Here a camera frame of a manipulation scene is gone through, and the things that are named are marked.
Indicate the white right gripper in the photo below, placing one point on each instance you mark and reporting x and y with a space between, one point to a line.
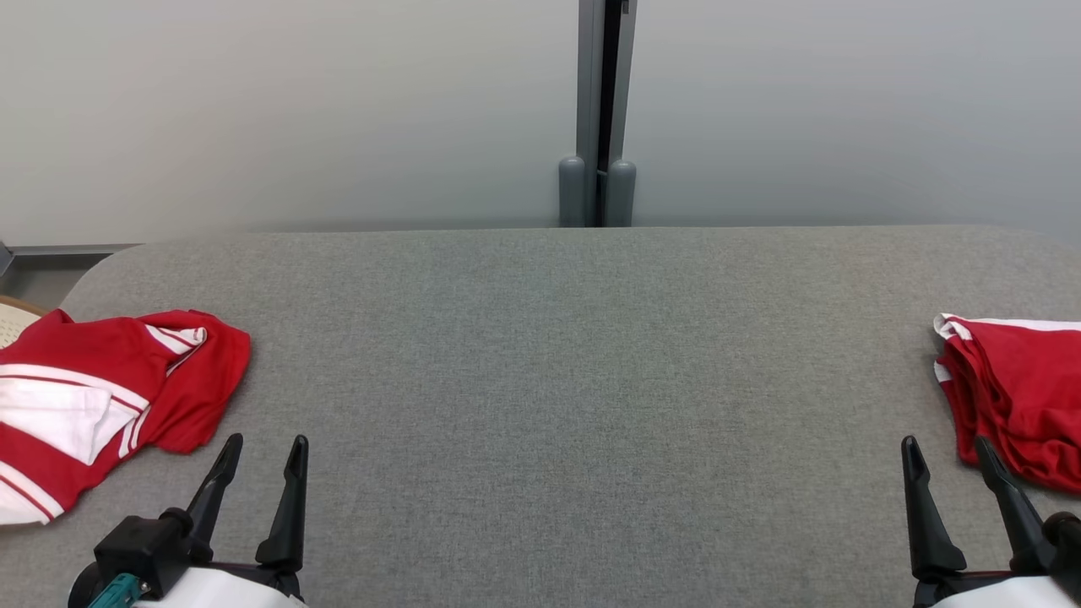
988 593

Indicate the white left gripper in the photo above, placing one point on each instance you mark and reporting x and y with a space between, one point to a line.
220 591

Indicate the red shorts white stripe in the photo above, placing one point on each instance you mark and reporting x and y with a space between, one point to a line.
1022 397

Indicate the red white basketball jersey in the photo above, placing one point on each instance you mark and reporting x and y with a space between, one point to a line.
84 346

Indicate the cream perforated laundry basket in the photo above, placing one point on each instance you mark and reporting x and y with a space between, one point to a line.
15 321

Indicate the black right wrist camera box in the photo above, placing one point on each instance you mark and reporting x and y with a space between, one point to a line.
1066 549

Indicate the long grey metal frame rail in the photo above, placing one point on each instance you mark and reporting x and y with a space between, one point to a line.
67 250

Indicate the grey metal partition post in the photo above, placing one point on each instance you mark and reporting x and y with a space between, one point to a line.
598 101

